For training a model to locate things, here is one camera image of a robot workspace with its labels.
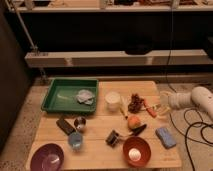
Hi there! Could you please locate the dark red grape bunch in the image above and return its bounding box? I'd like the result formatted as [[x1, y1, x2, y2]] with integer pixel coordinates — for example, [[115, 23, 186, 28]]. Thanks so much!
[[128, 94, 144, 113]]

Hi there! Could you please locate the white egg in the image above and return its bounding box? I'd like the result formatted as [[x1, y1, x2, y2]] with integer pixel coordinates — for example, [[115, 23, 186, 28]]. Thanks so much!
[[129, 148, 141, 161]]

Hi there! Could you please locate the dark eggplant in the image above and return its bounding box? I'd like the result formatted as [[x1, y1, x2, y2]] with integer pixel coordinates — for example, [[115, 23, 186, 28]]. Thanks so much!
[[131, 124, 147, 136]]

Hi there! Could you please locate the small metal cup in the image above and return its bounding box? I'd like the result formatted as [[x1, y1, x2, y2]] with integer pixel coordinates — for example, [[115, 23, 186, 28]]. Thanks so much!
[[74, 117, 86, 132]]

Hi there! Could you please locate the white lower shelf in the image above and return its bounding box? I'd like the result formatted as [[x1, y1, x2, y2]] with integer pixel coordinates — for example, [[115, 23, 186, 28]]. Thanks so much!
[[25, 49, 213, 68]]

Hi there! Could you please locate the blue sponge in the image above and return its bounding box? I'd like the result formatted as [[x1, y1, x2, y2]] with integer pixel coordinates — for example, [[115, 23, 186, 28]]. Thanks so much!
[[155, 127, 176, 149]]

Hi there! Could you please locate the dark chocolate bar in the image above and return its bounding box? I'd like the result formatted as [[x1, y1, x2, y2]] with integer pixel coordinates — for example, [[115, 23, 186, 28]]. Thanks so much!
[[56, 118, 75, 135]]

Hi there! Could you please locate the dark small box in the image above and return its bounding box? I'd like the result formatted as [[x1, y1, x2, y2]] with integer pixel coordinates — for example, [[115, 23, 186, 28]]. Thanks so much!
[[106, 130, 119, 147]]

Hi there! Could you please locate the purple bowl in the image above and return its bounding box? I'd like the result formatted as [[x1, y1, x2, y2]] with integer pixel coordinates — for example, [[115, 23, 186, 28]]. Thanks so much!
[[30, 143, 64, 171]]

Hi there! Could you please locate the green plastic tray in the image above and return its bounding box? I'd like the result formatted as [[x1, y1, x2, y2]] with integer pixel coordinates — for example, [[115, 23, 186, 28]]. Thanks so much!
[[41, 78, 99, 115]]

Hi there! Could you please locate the orange carrot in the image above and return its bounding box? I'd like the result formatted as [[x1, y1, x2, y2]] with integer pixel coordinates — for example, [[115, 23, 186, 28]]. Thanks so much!
[[143, 99, 157, 118]]

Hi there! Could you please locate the metal diagonal pole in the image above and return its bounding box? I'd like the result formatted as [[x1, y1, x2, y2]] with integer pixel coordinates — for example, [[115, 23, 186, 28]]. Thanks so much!
[[5, 0, 48, 56]]

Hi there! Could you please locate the white shelf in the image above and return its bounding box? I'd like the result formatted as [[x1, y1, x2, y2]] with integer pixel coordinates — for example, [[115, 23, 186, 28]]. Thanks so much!
[[25, 49, 213, 68], [6, 0, 213, 14]]

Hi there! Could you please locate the white upper shelf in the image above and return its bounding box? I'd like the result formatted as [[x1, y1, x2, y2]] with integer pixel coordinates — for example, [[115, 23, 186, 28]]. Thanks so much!
[[6, 0, 213, 14]]

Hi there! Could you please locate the orange fruit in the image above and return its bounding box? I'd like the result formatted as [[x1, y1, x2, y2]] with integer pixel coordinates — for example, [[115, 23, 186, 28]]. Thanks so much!
[[127, 115, 141, 129]]

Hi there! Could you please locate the white plastic cup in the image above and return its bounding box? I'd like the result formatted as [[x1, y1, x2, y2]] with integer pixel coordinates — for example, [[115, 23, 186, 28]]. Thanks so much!
[[105, 92, 121, 112]]

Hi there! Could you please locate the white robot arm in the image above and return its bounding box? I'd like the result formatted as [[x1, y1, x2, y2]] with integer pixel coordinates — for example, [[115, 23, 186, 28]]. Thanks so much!
[[160, 86, 213, 121]]

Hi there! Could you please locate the orange bowl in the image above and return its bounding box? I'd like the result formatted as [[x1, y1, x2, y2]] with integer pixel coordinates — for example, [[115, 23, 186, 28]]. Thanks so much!
[[123, 137, 151, 167]]

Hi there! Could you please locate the black cable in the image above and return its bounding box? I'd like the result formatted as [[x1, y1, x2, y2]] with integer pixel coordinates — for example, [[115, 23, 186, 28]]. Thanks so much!
[[165, 0, 213, 171]]

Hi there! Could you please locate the white fabric-covered gripper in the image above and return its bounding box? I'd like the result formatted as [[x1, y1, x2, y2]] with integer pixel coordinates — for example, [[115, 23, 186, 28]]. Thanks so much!
[[156, 91, 193, 116]]

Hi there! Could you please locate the black object on shelf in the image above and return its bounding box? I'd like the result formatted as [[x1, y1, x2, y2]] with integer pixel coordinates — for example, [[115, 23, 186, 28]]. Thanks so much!
[[123, 37, 153, 55]]

